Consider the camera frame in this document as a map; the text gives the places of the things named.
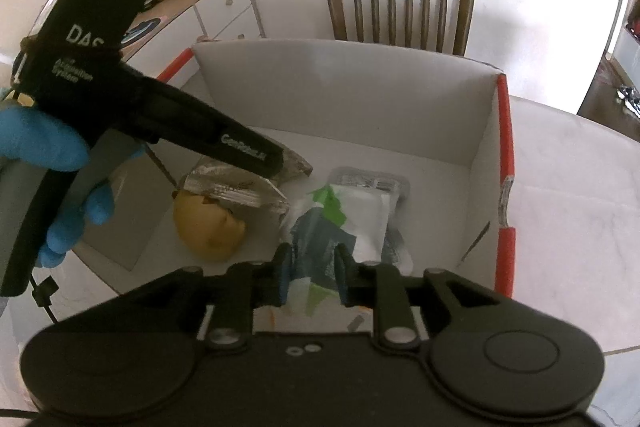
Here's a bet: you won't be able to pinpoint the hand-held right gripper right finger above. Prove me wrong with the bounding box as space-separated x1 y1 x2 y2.
334 242 507 353

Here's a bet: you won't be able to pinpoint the white cardboard box red edges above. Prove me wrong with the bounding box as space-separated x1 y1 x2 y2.
117 38 517 334

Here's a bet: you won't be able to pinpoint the white marble desktop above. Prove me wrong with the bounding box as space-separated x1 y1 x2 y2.
0 47 640 413

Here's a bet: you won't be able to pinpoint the yellow plush toy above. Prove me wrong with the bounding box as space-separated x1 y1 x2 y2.
173 189 247 263

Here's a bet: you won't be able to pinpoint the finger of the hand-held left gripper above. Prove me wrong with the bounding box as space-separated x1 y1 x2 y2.
260 141 314 180

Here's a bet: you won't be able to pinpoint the white wood sideboard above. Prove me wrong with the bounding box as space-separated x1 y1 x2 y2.
117 0 267 68

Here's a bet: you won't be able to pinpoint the blue round plate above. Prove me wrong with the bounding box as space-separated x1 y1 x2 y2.
122 19 162 46

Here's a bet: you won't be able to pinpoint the silver snack packet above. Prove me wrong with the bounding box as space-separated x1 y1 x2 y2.
180 158 292 216

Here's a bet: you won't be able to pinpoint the person's left hand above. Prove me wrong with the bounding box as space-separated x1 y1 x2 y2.
0 99 117 269

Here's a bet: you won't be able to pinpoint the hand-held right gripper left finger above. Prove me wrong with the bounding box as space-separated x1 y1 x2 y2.
125 242 294 351

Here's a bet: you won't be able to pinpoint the white patterned wipes pack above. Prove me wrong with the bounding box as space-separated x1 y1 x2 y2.
272 166 414 319

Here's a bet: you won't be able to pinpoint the dark sneaker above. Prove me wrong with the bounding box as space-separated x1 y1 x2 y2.
617 84 640 115

